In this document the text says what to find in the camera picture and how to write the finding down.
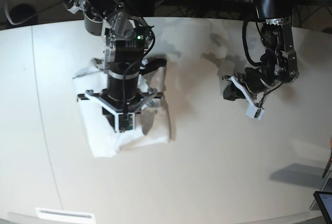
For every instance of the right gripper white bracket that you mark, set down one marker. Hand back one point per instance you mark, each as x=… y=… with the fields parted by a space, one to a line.
x=117 y=94

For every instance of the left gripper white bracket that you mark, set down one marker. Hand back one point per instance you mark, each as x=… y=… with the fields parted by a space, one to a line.
x=256 y=82

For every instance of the white T-shirt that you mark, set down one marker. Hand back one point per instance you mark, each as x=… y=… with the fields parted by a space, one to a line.
x=152 y=126

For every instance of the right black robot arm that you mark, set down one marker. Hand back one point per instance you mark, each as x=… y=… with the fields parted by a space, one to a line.
x=128 y=40

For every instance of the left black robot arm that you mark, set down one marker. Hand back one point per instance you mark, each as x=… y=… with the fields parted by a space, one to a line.
x=278 y=65

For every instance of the white label strip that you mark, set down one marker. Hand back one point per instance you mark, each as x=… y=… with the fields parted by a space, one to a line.
x=64 y=216

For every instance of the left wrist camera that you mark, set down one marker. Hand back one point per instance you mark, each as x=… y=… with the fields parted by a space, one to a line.
x=255 y=112

